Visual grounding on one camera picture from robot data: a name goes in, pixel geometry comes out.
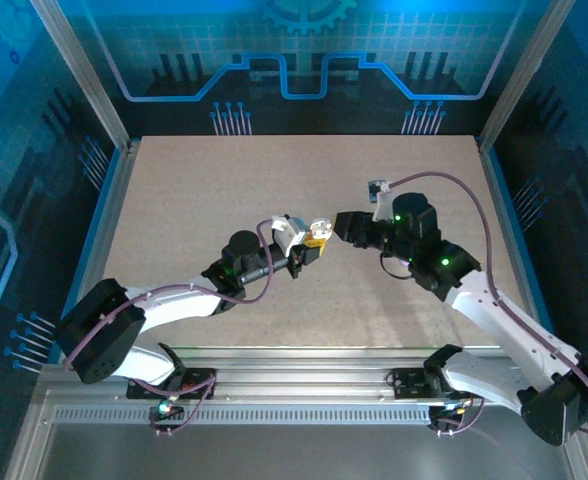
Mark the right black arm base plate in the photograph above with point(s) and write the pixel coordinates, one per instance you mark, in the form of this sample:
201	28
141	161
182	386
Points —
409	382

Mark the small circuit board with LEDs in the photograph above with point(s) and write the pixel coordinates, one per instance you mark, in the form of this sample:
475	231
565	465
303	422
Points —
446	412
166	412

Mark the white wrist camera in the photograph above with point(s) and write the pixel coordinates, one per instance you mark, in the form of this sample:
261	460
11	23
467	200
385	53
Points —
384	207
289	232

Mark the grey metal bench panel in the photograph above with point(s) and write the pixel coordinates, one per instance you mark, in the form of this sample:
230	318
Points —
299	450

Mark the aluminium frame post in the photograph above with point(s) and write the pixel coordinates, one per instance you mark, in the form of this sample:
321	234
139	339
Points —
81	80
524	75

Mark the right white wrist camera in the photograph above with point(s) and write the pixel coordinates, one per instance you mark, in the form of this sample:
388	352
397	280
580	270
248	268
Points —
384	207

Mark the white round charging case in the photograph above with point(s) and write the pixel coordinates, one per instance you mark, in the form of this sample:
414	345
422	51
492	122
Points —
321	229

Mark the aluminium table side rail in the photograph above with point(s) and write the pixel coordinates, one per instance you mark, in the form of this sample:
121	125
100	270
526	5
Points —
109	215
496	200

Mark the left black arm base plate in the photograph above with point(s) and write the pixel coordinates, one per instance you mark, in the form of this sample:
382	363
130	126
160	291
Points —
199	375

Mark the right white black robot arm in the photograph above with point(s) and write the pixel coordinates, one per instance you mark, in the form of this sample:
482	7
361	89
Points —
504	325

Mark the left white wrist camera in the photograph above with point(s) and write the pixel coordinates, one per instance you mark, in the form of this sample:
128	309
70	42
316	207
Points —
289	232

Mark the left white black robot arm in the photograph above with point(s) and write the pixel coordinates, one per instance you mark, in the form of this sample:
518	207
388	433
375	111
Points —
174	300

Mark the aluminium mounting rail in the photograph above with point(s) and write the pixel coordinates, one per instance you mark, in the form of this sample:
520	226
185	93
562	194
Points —
299	375

